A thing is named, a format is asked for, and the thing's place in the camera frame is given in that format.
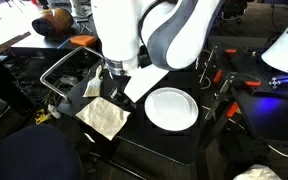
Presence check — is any chrome tube frame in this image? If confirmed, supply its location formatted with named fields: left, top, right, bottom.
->
left=39, top=46, right=104, bottom=103

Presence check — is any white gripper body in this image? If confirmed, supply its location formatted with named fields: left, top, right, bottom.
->
left=123, top=64, right=170, bottom=104

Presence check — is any white plug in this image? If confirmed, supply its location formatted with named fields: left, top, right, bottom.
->
left=47, top=104, right=62, bottom=120

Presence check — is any pale bristle paintbrush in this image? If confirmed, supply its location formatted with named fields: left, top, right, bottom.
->
left=83, top=64, right=104, bottom=99

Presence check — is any white cable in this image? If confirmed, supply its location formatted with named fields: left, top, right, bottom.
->
left=268, top=144, right=288, bottom=158

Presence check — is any large beige cloth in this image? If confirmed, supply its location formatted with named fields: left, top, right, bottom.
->
left=75, top=96, right=132, bottom=142

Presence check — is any white cone shade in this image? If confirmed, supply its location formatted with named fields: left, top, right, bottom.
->
left=261, top=6, right=288, bottom=80

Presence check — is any wooden board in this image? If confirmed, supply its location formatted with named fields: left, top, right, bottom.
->
left=0, top=31, right=32, bottom=63

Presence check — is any black wheeled office chair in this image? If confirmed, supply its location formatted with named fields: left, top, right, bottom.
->
left=223, top=0, right=249, bottom=25

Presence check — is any dark blue office chair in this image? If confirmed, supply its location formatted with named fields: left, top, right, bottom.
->
left=0, top=124, right=83, bottom=180

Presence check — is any yellow plug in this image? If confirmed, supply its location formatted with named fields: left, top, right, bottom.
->
left=34, top=109, right=52, bottom=125

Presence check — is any white crumpled cloth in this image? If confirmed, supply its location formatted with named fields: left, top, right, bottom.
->
left=233, top=164, right=283, bottom=180

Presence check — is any orange sponge block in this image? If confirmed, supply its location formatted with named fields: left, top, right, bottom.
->
left=69, top=34, right=97, bottom=47

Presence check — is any thin metal rod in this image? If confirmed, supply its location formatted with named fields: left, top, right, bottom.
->
left=195, top=57, right=204, bottom=72
left=199, top=46, right=218, bottom=84

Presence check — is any white round plate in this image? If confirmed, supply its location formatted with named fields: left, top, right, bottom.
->
left=144, top=87, right=200, bottom=132

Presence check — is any black metal stand bar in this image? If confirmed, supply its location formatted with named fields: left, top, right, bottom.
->
left=203, top=73, right=236, bottom=122

